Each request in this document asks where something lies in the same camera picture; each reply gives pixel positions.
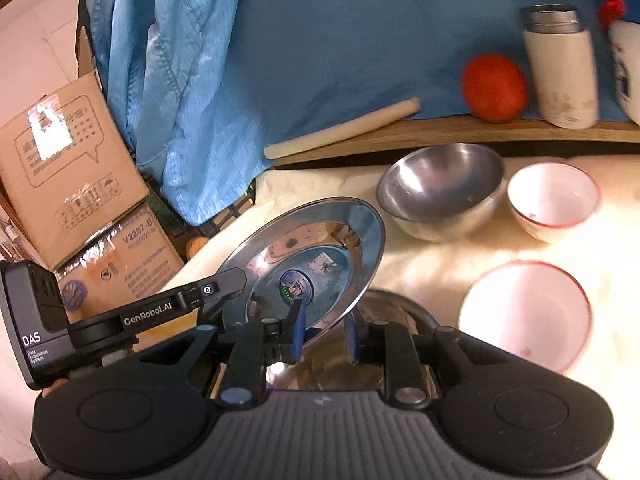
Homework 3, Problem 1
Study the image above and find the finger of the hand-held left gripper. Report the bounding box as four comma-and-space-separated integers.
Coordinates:
119, 267, 250, 333

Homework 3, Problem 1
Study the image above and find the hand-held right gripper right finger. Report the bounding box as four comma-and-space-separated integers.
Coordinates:
344, 310, 506, 408

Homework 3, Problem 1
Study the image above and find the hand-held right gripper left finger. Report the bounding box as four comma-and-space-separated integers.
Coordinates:
127, 299, 310, 407

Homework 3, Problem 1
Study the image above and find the steel plate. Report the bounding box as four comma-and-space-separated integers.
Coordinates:
217, 197, 386, 361
267, 289, 442, 392

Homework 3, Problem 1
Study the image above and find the large white red-rimmed bowl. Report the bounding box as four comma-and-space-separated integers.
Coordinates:
458, 260, 594, 374

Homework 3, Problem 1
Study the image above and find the steel bowl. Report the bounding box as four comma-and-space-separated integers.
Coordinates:
376, 142, 507, 242

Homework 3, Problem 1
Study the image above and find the small white red-rimmed bowl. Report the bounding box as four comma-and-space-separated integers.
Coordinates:
507, 162, 602, 244

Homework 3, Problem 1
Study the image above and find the small cardboard box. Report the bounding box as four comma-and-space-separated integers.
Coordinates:
54, 200, 187, 322

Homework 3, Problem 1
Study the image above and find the black lattice crate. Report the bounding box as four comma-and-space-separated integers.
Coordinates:
199, 185, 258, 239

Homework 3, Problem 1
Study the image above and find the large printed cardboard box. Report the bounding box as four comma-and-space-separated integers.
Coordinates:
0, 25, 151, 272

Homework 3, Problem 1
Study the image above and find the white rolling pin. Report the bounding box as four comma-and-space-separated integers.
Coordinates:
264, 98, 421, 161

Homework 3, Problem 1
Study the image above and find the wooden shelf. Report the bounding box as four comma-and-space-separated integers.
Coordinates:
272, 112, 640, 167

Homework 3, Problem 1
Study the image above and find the light blue jacket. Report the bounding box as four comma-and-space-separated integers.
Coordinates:
81, 0, 640, 227

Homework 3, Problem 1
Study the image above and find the red tomato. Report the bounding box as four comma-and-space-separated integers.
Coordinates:
460, 53, 529, 124

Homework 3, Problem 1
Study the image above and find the white thermos cup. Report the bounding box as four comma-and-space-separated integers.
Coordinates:
520, 4, 600, 129

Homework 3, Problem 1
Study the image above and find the white bottle blue red cap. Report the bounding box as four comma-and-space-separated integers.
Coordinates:
599, 0, 640, 126

